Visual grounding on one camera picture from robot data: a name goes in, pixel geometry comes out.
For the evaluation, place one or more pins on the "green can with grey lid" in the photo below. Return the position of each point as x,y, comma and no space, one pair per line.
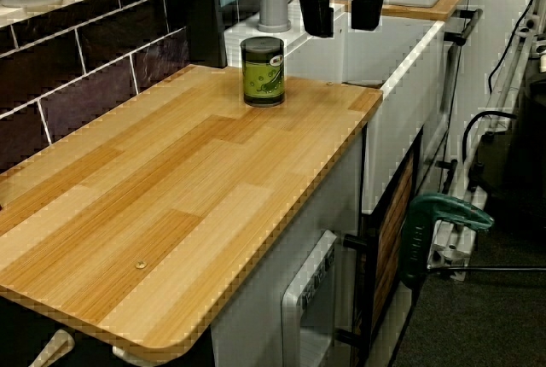
263,72

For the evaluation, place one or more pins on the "white toy sink basin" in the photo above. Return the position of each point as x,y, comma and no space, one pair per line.
405,85

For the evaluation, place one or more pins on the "wooden slat crate drawer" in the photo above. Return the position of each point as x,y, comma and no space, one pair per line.
392,234

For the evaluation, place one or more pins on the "green clamp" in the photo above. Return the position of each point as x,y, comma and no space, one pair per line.
420,234

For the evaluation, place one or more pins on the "wooden countertop board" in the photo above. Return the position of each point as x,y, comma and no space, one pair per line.
170,196

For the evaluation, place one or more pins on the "white toy oven door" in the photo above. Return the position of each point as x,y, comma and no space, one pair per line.
305,298

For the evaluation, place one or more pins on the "white cabinet knob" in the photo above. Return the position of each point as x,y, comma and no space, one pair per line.
53,347

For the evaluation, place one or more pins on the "grey towel rail black mounts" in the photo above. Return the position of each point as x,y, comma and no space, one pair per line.
467,25

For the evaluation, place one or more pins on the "aluminium frame rail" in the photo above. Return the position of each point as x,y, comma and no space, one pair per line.
482,149

